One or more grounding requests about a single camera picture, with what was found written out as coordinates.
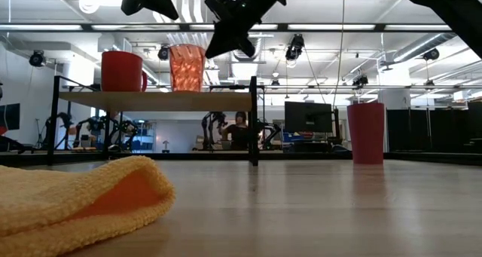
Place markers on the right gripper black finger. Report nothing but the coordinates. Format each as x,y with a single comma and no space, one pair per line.
222,42
246,46

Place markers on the orange faceted glass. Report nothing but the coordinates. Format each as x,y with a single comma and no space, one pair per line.
187,68

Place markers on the red plastic mug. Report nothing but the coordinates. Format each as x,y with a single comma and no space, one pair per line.
121,71

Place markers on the tall pink plastic cup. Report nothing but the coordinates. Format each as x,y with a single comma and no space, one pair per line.
366,134

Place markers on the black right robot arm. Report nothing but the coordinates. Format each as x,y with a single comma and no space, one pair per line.
452,12

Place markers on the black background robot arm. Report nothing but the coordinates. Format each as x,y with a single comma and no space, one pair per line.
120,130
212,129
62,127
270,134

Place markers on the black ceiling spotlight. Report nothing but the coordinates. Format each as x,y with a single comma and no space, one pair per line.
37,59
163,52
431,54
294,48
360,81

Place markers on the person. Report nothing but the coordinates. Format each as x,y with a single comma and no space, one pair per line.
238,134

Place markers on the black computer monitor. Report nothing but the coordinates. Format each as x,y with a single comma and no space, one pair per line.
308,117

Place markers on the black room partition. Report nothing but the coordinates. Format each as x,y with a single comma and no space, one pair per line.
433,129

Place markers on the yellow microfibre cloth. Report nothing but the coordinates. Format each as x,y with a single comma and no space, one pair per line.
56,196

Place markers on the black station frame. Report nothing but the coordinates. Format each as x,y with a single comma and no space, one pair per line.
241,27

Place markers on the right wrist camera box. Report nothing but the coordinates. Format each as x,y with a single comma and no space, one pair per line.
218,8

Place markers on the wooden shelf with black frame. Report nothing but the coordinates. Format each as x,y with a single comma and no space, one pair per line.
150,100

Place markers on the silver ventilation duct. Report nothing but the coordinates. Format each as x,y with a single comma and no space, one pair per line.
418,48

